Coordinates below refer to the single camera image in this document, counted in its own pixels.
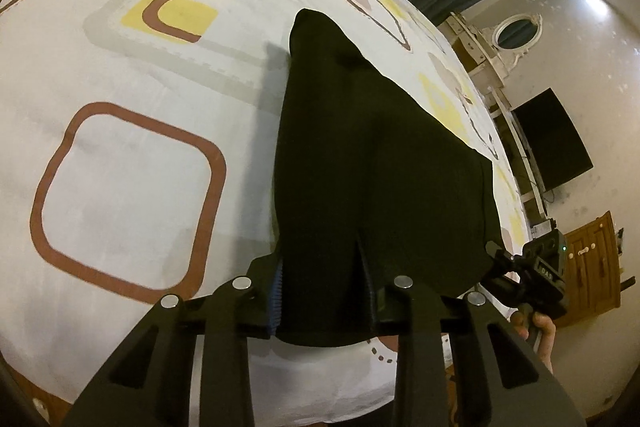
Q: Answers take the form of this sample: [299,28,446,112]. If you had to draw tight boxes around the black television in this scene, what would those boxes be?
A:
[510,88,596,194]

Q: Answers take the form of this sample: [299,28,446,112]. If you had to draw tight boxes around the white dressing table oval mirror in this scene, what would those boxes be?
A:
[442,11,544,118]

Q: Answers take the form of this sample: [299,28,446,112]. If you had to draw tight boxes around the person's right hand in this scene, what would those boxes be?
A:
[509,309,558,374]

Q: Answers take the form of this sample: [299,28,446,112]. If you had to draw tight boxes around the white television stand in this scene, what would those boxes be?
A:
[490,88,550,235]

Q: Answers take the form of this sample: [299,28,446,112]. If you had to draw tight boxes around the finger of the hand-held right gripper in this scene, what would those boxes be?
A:
[483,241,527,290]

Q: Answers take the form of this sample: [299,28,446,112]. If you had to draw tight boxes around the black pants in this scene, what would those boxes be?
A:
[247,8,502,349]

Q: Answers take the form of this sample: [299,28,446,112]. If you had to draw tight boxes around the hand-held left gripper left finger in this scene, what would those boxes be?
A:
[62,252,287,427]

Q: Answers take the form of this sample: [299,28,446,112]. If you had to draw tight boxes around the brown wooden door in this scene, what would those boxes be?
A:
[551,209,624,329]

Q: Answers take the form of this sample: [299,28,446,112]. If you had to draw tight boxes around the patterned white bed sheet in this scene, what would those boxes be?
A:
[0,0,532,424]

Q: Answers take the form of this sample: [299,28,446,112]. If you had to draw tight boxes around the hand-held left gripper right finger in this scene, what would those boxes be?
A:
[361,252,587,427]

